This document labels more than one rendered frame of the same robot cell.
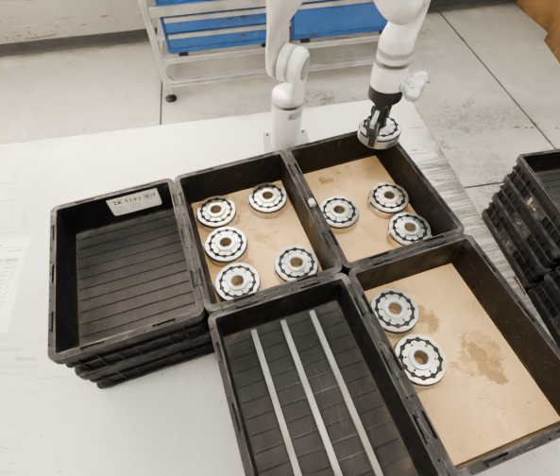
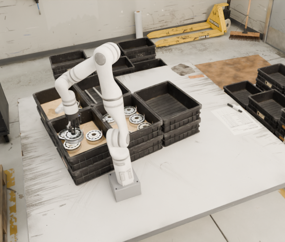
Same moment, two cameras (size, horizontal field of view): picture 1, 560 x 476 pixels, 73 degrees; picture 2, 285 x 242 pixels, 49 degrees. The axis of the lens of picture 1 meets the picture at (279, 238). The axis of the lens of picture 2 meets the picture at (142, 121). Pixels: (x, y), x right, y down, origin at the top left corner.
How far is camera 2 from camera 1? 2.18 m
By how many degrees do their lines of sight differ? 88
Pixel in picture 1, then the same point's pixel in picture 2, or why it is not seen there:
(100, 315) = (170, 102)
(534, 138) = not seen: outside the picture
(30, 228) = (239, 138)
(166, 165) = (197, 177)
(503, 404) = (51, 105)
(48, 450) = not seen: hidden behind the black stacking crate
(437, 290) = not seen: hidden behind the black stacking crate
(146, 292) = (159, 108)
